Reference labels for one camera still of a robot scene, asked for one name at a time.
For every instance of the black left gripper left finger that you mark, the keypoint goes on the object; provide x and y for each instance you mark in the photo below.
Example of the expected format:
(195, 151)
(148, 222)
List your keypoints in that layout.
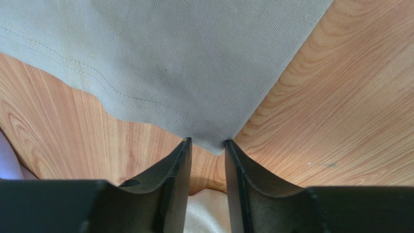
(153, 201)

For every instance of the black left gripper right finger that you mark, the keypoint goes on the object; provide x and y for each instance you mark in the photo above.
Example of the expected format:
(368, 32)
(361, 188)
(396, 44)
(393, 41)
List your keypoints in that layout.
(261, 202)

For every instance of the beige t-shirt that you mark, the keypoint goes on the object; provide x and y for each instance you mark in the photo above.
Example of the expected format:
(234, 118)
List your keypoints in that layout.
(196, 68)

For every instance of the beige cloth at left edge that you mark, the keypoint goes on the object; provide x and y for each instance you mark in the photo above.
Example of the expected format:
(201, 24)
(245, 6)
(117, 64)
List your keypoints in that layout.
(207, 212)

